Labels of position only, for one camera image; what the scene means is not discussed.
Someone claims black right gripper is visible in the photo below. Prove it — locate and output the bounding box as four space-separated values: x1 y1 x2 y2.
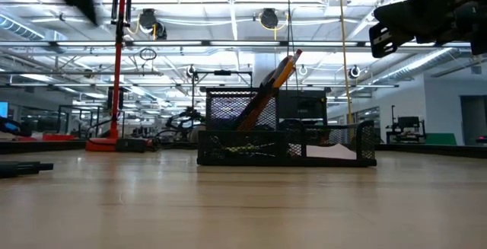
368 0 487 59

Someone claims yellow pencil with eraser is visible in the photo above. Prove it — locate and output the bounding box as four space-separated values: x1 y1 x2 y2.
246 48 304 132
243 53 300 132

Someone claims white paper note pad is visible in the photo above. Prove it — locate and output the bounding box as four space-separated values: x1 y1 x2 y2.
305 142 358 161

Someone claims black mesh desk organizer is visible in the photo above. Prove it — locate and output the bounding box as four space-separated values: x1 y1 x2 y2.
196 87 378 168

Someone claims black clamp on pole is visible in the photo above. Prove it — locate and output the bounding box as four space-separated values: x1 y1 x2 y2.
110 0 133 27

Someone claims red stand pole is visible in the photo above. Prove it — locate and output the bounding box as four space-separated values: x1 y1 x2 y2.
109 0 129 140

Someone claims black background workstation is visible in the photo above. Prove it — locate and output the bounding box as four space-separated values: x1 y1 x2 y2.
385 105 428 145

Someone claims green panel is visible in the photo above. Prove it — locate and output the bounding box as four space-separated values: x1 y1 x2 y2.
425 132 457 146

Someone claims black monitor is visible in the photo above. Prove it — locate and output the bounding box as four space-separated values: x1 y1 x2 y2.
276 90 329 121

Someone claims red bin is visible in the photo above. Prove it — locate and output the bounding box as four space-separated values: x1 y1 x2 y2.
18 132 78 142

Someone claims red stand base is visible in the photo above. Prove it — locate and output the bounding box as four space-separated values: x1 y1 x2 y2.
84 137 119 153

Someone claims long ceiling light bar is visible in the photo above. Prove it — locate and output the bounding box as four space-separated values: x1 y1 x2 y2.
0 40 473 49

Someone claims black box at stand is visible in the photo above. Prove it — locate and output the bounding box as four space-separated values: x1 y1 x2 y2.
116 138 148 154

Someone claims yellow hanging strap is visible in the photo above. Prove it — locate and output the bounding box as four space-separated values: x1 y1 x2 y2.
337 0 355 126

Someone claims black ceiling cable reel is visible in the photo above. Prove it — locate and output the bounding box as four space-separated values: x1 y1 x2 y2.
137 8 169 41
258 8 288 41

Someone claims black hanging cable loop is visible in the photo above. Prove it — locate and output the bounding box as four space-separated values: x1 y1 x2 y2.
138 47 158 62

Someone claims black overhead frame rig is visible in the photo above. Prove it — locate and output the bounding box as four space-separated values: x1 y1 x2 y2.
191 69 253 109

